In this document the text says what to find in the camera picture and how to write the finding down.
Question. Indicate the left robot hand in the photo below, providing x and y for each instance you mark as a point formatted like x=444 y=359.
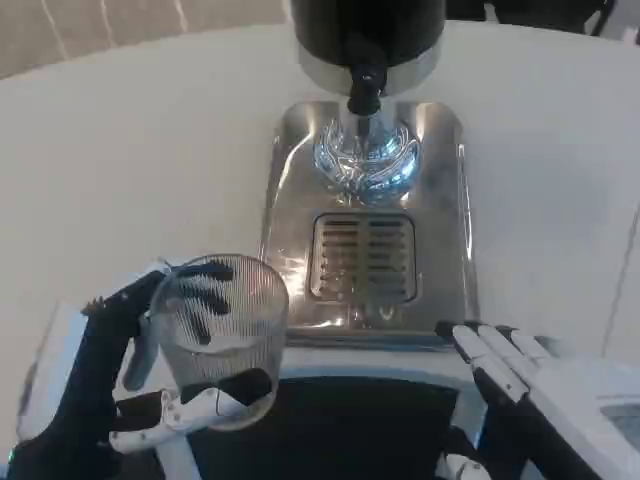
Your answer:
x=85 y=370

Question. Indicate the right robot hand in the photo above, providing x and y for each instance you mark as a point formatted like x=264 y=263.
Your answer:
x=520 y=420

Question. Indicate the clear ribbed glass cup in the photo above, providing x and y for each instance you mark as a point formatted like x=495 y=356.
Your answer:
x=250 y=320

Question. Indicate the black white robot torso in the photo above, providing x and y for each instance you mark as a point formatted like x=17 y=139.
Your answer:
x=330 y=430

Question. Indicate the steel drip tray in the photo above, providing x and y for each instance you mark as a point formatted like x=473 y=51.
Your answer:
x=440 y=225

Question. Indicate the slotted steel tray grid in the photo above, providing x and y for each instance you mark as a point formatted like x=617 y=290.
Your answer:
x=364 y=257

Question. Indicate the black dispenser tap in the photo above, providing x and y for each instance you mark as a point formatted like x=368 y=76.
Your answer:
x=367 y=82

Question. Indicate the dark background furniture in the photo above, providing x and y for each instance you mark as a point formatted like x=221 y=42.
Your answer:
x=545 y=12

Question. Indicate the black steel drink dispenser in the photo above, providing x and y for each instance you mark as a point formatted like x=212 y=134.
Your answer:
x=320 y=30

